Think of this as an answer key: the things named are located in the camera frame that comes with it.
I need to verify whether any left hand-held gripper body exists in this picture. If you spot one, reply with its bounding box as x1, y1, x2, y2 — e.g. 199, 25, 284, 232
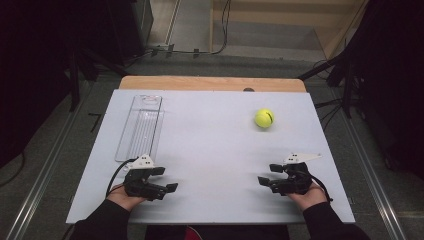
123, 153, 168, 202

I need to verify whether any yellow tennis ball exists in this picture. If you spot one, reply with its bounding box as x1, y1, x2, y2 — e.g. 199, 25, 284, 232
254, 108, 275, 129

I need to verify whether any clear plastic container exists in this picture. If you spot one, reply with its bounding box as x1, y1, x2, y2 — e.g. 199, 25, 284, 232
114, 94, 165, 163

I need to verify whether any person's right hand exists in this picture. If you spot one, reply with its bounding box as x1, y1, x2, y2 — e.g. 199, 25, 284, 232
288, 181, 329, 212

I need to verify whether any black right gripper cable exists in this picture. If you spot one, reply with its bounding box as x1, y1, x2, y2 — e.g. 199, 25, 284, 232
301, 170, 334, 204

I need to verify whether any person's dark clothing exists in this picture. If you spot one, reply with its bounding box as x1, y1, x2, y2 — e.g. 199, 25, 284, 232
144, 224, 291, 240

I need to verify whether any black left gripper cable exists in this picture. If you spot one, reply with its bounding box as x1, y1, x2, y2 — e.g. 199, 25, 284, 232
105, 157, 138, 198

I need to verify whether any person's left hand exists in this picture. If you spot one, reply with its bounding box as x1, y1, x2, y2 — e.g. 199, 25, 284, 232
106, 183, 147, 213

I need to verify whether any black floor cable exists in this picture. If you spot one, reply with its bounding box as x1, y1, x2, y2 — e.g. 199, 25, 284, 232
131, 0, 233, 63

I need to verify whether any metal floor rail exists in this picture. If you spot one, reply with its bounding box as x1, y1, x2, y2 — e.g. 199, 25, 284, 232
5, 81, 96, 240
331, 88, 408, 240

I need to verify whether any wooden frame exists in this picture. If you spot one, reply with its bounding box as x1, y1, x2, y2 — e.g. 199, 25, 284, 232
208, 0, 369, 60

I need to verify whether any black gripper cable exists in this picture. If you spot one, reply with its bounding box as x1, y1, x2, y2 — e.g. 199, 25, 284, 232
301, 170, 334, 204
105, 157, 138, 198

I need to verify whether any black curtain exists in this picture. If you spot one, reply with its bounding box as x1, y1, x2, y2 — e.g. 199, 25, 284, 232
298, 0, 424, 183
0, 0, 155, 169

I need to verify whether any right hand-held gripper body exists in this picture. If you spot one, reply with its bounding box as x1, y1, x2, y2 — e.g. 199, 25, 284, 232
270, 152, 323, 196

